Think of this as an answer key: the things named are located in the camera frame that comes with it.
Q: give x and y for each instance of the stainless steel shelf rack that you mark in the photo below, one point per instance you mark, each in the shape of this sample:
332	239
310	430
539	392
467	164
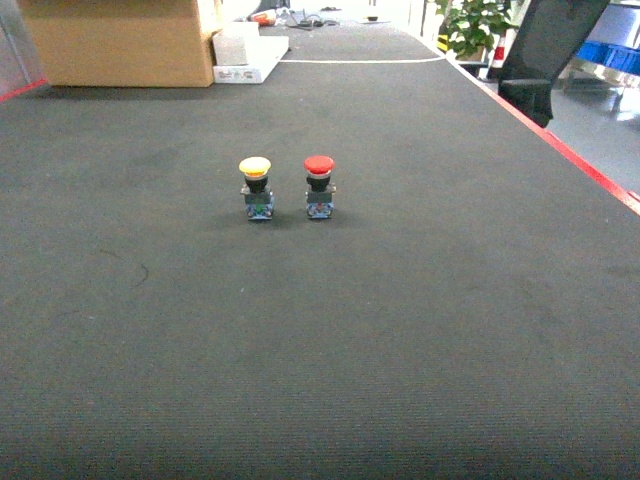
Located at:
610	54

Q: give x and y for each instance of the green potted plant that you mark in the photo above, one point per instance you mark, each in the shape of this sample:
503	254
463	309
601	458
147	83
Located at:
471	28

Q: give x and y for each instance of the large cardboard box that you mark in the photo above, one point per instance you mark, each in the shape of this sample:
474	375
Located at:
124	43

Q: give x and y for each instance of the white flat box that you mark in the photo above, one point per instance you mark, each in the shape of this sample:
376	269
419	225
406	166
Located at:
243	56

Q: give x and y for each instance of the yellow mushroom push button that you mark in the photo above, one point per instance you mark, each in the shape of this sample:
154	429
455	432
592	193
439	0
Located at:
258	197

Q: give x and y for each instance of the red mushroom push button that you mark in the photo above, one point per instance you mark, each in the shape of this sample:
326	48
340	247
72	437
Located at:
320	189

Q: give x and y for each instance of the black office chair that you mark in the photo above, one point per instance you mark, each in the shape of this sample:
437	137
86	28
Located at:
551	33

